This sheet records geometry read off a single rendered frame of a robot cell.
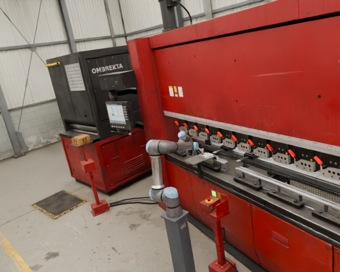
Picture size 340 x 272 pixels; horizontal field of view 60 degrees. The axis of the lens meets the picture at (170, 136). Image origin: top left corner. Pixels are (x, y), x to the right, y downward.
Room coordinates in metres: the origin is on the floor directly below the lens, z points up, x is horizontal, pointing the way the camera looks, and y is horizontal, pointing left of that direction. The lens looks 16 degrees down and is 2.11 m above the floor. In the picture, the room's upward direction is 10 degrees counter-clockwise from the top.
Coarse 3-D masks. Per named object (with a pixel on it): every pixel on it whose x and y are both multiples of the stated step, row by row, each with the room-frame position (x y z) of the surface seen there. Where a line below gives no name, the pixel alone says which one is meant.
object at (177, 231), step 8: (184, 216) 2.17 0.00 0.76; (168, 224) 2.18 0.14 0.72; (176, 224) 2.13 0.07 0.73; (184, 224) 2.17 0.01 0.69; (168, 232) 2.19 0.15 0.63; (176, 232) 2.13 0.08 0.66; (184, 232) 2.17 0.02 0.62; (168, 240) 2.21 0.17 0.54; (176, 240) 2.13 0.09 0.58; (184, 240) 2.16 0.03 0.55; (176, 248) 2.14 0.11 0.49; (184, 248) 2.14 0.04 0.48; (176, 256) 2.16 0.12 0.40; (184, 256) 2.13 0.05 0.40; (192, 256) 2.19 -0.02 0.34; (176, 264) 2.17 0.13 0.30; (184, 264) 2.13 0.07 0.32; (192, 264) 2.18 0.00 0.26
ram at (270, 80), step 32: (256, 32) 2.14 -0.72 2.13; (288, 32) 1.90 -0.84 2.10; (320, 32) 1.71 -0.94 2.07; (160, 64) 3.53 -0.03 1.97; (192, 64) 2.92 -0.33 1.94; (224, 64) 2.49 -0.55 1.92; (256, 64) 2.16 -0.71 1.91; (288, 64) 1.91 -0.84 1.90; (320, 64) 1.71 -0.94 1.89; (192, 96) 3.00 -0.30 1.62; (224, 96) 2.53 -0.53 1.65; (256, 96) 2.19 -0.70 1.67; (288, 96) 1.93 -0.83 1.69; (320, 96) 1.72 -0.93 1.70; (224, 128) 2.58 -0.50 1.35; (256, 128) 2.21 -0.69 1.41; (288, 128) 1.94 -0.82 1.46; (320, 128) 1.72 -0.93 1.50
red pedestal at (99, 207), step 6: (84, 162) 3.92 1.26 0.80; (90, 162) 3.88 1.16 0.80; (84, 168) 3.82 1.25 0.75; (90, 168) 3.86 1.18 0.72; (90, 174) 3.92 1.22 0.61; (90, 180) 3.93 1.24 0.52; (96, 192) 3.93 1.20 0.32; (96, 198) 3.92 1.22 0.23; (96, 204) 3.93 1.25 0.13; (102, 204) 3.91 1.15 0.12; (96, 210) 3.84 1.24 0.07; (102, 210) 3.88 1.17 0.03; (108, 210) 3.90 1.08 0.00
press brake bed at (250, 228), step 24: (168, 168) 3.53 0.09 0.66; (192, 192) 3.07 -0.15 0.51; (192, 216) 3.29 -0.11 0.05; (240, 216) 2.33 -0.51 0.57; (264, 216) 2.05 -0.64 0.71; (288, 216) 1.85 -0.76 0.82; (240, 240) 2.37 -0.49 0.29; (264, 240) 2.07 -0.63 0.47; (288, 240) 1.85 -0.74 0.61; (312, 240) 1.67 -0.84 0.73; (336, 240) 1.53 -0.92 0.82; (264, 264) 2.14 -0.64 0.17; (288, 264) 1.86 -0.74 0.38; (312, 264) 1.67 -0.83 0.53; (336, 264) 1.52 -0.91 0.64
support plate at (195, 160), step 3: (204, 153) 2.95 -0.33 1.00; (195, 156) 2.91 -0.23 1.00; (198, 156) 2.90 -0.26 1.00; (210, 156) 2.84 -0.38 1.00; (213, 156) 2.82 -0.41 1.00; (186, 159) 2.86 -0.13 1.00; (189, 159) 2.85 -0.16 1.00; (192, 159) 2.83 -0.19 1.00; (195, 159) 2.82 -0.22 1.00; (198, 159) 2.81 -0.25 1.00; (201, 159) 2.79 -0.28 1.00; (204, 159) 2.78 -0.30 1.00; (207, 159) 2.78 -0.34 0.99; (189, 162) 2.76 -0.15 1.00; (192, 162) 2.75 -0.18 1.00; (195, 162) 2.73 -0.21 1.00; (198, 162) 2.73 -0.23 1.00
